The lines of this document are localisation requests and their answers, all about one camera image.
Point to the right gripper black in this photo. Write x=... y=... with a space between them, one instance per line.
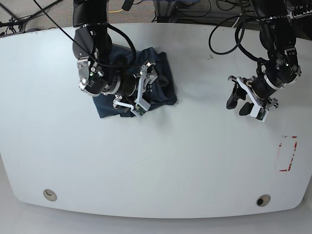
x=126 y=84

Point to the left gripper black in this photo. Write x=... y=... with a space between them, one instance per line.
x=261 y=86

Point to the dark navy T-shirt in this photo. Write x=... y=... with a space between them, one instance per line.
x=157 y=96

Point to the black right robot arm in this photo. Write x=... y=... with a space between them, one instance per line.
x=109 y=66

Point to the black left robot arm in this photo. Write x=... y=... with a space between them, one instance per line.
x=280 y=69

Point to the red tape rectangle marking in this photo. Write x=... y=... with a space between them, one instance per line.
x=285 y=154

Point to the white power strip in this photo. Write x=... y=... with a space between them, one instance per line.
x=301 y=11

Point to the black tripod legs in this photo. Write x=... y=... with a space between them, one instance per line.
x=15 y=24

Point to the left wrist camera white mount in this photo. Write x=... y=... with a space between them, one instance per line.
x=261 y=108

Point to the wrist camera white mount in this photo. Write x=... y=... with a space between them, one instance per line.
x=261 y=108
x=139 y=97

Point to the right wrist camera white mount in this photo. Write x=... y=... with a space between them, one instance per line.
x=139 y=97

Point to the aluminium frame stand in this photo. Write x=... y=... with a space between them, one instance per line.
x=165 y=11

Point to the right table cable grommet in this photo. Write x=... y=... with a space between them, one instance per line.
x=263 y=200

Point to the table cable grommet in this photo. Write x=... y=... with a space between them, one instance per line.
x=50 y=195
x=263 y=200

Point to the left table cable grommet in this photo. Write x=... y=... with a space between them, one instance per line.
x=50 y=195

